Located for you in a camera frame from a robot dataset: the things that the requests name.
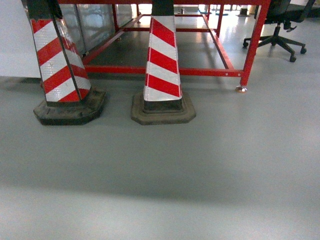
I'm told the black office chair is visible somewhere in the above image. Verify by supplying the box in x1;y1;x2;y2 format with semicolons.
242;0;320;63

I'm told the red metal table frame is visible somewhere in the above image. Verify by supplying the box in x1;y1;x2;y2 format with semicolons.
59;0;270;93

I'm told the red white striped cone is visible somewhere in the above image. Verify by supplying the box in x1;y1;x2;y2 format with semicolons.
131;0;196;125
22;0;106;126

